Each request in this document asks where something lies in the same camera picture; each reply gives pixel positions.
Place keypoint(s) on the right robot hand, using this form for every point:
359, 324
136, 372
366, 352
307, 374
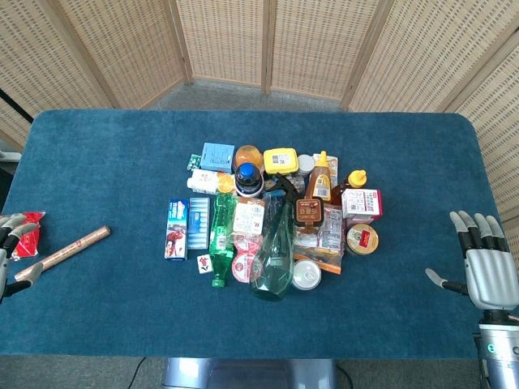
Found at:
486, 263

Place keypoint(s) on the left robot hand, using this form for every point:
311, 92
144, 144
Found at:
5, 243

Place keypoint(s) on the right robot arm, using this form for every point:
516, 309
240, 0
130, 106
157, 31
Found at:
500, 348

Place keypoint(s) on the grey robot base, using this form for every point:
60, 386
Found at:
249, 373

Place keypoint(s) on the white and red carton box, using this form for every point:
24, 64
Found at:
361, 203

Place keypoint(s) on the red and blue paper box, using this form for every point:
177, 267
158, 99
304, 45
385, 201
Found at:
177, 229

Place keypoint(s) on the light blue square box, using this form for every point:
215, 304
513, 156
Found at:
217, 157

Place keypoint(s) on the yellow lidded container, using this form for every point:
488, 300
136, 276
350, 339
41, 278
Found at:
280, 160

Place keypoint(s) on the red plastic snack bag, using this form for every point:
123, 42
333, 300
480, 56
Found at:
29, 235

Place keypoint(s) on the copper coloured long tube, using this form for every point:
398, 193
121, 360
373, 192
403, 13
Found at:
63, 253

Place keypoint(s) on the round tin with red label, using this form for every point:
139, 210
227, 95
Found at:
362, 239

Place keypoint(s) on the blue table cloth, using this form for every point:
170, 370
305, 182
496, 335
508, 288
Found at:
121, 316

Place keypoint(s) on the amber bottle with yellow cap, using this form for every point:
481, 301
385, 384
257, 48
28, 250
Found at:
346, 187

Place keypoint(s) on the clear plastic snack packet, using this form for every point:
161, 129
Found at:
330, 229

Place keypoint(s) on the orange flat packet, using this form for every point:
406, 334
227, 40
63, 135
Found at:
320, 263

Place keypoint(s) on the brown square cup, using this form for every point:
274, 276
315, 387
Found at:
309, 211

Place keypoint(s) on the honey squeeze bottle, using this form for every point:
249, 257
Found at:
320, 178

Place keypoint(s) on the light blue blister pack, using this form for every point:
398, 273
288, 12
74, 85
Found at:
198, 223

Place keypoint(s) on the white mahjong tile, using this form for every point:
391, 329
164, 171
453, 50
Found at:
204, 263

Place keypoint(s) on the small green white packet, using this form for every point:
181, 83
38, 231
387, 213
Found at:
193, 162

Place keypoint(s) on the grey lidded jar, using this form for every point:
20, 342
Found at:
305, 164

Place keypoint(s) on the clear green spray bottle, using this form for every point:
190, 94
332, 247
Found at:
275, 255

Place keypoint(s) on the green plastic bottle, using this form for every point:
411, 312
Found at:
221, 235

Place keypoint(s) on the red white round cup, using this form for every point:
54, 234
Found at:
245, 259

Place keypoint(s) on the white labelled food packet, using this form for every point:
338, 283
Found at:
249, 216

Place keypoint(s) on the dark bottle with blue cap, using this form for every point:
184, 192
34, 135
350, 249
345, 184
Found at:
248, 180

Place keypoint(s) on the orange translucent round container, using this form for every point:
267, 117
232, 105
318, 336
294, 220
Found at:
248, 155

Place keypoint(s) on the woven bamboo folding screen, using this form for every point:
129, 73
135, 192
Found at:
316, 44

